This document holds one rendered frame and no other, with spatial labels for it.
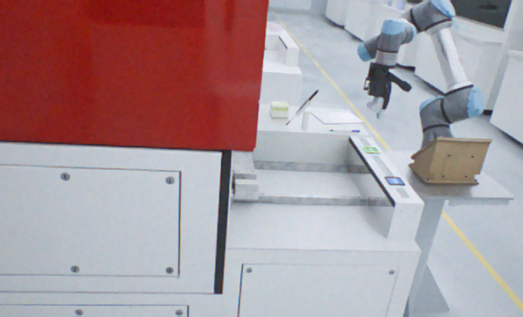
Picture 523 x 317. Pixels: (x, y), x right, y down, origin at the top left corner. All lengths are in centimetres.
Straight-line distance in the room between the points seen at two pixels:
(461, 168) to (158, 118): 139
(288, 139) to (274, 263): 64
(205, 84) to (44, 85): 32
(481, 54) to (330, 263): 496
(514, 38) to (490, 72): 46
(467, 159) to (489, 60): 427
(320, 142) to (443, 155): 50
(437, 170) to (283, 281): 85
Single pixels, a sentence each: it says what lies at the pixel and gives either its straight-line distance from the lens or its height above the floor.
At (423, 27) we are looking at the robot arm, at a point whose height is 140.
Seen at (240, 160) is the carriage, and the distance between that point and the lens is 177.
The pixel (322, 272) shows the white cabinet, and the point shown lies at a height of 73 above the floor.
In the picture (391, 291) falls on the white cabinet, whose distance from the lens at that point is 160.
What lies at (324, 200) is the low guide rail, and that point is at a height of 84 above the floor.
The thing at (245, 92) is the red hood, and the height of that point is 136.
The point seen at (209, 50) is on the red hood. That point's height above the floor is 144.
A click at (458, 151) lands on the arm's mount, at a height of 97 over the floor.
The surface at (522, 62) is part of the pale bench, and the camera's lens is 551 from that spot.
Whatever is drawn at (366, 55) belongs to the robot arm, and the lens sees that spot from 183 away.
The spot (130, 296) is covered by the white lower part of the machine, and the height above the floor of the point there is 81.
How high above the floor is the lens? 163
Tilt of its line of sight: 25 degrees down
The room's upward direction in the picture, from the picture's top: 6 degrees clockwise
